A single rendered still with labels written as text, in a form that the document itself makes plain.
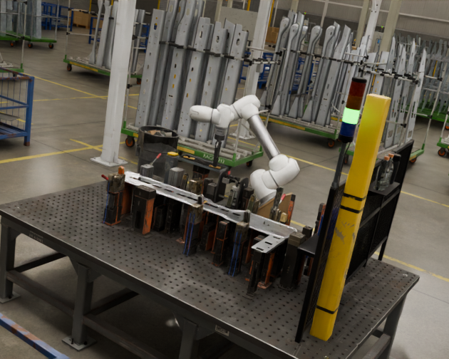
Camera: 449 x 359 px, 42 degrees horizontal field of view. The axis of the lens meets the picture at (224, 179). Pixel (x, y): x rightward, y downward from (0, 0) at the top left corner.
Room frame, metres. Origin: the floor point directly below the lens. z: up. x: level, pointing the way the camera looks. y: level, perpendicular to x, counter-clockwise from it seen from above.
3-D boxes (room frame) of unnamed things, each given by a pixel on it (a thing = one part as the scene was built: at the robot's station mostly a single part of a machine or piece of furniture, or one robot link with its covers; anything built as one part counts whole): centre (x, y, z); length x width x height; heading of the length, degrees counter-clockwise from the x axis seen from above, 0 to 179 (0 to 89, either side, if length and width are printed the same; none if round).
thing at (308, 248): (3.47, -0.78, 1.01); 0.90 x 0.22 x 0.03; 154
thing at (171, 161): (4.20, 0.41, 0.92); 0.08 x 0.08 x 0.44; 64
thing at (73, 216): (3.75, 0.03, 0.68); 2.56 x 1.61 x 0.04; 60
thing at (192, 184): (3.90, 0.20, 0.89); 0.13 x 0.11 x 0.38; 154
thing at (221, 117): (4.03, 0.10, 1.54); 0.13 x 0.11 x 0.16; 87
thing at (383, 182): (3.20, -0.88, 1.53); 0.06 x 0.06 x 0.20
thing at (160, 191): (3.69, 0.14, 1.00); 1.38 x 0.22 x 0.02; 64
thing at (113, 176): (3.77, 0.73, 0.88); 0.15 x 0.11 x 0.36; 154
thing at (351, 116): (2.66, -0.52, 1.90); 0.07 x 0.07 x 0.06
